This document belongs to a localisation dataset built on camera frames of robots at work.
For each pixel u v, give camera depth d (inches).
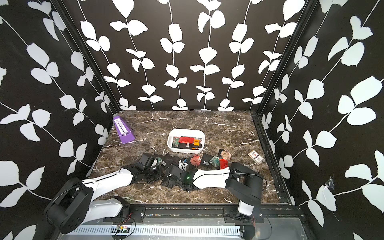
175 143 39.0
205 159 36.7
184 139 39.0
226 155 37.6
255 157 36.6
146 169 28.7
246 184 17.9
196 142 39.4
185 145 37.6
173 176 24.7
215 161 36.6
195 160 36.6
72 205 16.4
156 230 27.6
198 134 40.2
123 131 37.9
